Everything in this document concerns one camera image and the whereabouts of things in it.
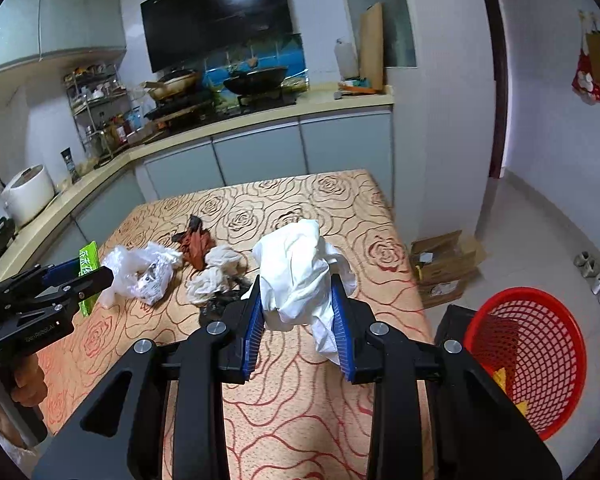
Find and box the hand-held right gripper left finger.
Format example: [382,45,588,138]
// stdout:
[32,275,266,480]

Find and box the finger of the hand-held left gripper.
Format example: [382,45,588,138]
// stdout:
[0,258,83,302]
[0,266,115,321]

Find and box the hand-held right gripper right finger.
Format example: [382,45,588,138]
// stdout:
[330,274,563,480]

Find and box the green snack packet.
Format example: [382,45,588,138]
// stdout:
[77,241,101,317]

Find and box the white plastic bag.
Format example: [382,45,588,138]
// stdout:
[100,241,183,307]

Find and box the small white tissue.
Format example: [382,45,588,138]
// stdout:
[205,246,244,268]
[186,266,231,306]

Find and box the large white paper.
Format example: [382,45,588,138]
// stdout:
[252,219,357,366]

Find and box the orange brown snack wrapper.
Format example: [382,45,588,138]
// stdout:
[172,214,217,271]

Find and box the yellow foam fruit net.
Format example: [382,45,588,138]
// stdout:
[490,366,528,416]

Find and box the red plastic mesh basket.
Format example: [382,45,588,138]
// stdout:
[462,287,587,442]

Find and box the person's left hand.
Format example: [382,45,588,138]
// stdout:
[7,352,49,408]

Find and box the black plastic scrap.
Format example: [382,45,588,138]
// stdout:
[200,274,256,318]

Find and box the rose print tablecloth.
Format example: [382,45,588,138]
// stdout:
[35,169,433,480]

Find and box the white rice cooker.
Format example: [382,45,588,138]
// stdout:
[1,165,56,228]

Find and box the dark upright pouch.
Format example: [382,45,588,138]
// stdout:
[61,147,81,183]

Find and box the cardboard box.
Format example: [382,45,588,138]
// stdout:
[410,230,478,286]
[417,270,481,311]

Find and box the metal spice rack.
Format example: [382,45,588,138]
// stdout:
[62,62,131,156]

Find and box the kitchen counter with grey cabinets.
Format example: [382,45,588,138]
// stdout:
[0,87,396,281]

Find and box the black gas stove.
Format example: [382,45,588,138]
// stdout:
[142,87,298,121]

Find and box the frying pan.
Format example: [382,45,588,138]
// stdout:
[142,71,201,101]

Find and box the grey upper cabinet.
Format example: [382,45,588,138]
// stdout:
[0,0,128,81]

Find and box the orange kitchen utensil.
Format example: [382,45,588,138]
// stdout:
[335,77,386,101]

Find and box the black wok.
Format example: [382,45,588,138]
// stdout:
[223,66,289,97]

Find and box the translucent plastic bottle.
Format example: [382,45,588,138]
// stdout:
[334,38,359,81]

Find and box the blue backsplash panel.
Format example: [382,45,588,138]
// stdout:
[200,32,311,98]

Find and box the black range hood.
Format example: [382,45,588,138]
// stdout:
[140,0,293,73]

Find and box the wooden cutting board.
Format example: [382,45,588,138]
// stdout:
[358,2,385,92]

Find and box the dark wooden door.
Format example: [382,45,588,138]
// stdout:
[472,0,511,181]

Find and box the frosted glass panel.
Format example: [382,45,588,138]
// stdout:
[337,0,417,68]

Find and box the red hanging ornament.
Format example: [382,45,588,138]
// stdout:
[571,47,600,106]

